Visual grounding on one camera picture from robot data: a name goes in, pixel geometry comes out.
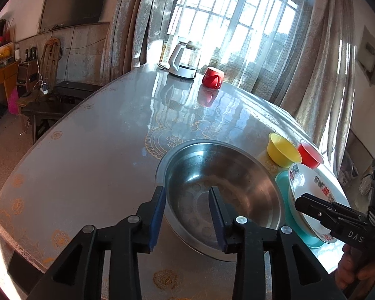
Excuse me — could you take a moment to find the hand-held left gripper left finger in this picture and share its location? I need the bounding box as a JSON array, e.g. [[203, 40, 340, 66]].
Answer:
[[26, 186, 167, 300]]

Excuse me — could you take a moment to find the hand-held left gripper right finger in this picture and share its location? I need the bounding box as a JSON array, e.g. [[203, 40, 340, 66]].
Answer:
[[208, 186, 347, 300]]

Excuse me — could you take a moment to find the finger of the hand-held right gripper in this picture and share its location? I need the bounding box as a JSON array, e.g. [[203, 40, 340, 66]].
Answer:
[[294, 193, 368, 230]]

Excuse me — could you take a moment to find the large white printed plate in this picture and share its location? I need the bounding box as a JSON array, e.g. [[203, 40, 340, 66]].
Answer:
[[287, 163, 351, 244]]

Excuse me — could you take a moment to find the teal plastic plate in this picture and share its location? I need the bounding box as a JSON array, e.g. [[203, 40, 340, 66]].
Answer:
[[275, 169, 326, 249]]

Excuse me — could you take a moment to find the stainless steel bowl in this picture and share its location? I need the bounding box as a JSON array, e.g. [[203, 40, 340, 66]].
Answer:
[[155, 139, 286, 261]]

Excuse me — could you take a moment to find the red plastic bowl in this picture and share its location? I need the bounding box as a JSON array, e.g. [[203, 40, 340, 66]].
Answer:
[[297, 140, 325, 169]]

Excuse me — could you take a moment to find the yellow plastic bowl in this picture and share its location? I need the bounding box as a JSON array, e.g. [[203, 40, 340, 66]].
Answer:
[[266, 132, 302, 167]]

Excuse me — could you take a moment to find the person's right hand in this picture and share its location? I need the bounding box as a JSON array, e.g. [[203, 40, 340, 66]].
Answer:
[[337, 243, 375, 292]]

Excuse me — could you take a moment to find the printed plastic bag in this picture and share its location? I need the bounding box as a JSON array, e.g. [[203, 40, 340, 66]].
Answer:
[[339, 156, 361, 191]]

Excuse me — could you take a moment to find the red mug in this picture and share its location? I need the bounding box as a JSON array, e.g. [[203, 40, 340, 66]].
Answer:
[[202, 66, 225, 90]]

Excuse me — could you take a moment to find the dark wooden bench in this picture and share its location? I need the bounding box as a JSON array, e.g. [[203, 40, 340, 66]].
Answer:
[[21, 80, 103, 143]]

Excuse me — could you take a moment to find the white glass electric kettle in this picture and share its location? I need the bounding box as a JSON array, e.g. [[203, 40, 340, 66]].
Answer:
[[158, 40, 202, 80]]

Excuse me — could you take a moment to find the sheer white curtain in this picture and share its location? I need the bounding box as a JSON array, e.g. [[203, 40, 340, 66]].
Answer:
[[162, 0, 316, 101]]

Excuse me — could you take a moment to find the pink bag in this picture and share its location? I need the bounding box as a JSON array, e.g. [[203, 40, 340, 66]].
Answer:
[[8, 87, 20, 116]]

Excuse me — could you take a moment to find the light wooden chair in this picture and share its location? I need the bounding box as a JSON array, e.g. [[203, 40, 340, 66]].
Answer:
[[39, 37, 63, 88]]

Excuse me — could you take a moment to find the dark speaker box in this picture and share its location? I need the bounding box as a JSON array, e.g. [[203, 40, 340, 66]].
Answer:
[[16, 62, 41, 86]]

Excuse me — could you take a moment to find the wooden cabinet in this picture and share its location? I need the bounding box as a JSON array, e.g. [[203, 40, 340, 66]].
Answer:
[[0, 59, 21, 115]]

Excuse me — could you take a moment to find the barred window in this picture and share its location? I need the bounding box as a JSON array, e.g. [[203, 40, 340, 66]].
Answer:
[[165, 0, 310, 79]]

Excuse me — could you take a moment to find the display shelf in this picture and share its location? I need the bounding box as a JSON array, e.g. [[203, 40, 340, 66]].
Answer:
[[0, 19, 16, 71]]

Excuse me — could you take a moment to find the wall electrical box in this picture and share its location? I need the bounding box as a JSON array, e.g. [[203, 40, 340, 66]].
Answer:
[[356, 26, 375, 86]]

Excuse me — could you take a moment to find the wall television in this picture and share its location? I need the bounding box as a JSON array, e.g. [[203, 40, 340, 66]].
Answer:
[[38, 0, 113, 33]]

